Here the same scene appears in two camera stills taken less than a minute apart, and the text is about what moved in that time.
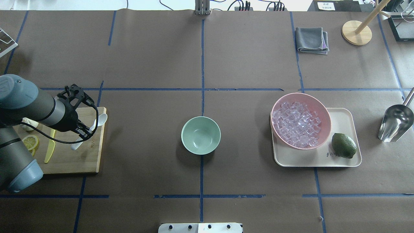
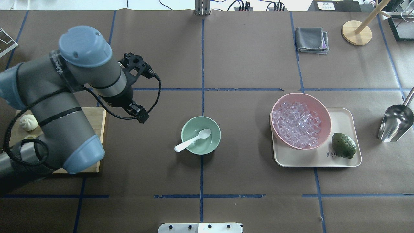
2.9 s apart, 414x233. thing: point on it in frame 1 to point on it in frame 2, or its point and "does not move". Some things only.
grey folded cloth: [311, 40] does not move
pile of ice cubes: [296, 125] does not move
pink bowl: [301, 121] does not move
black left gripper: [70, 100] to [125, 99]
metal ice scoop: [398, 120] does not move
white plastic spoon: [100, 120] to [203, 134]
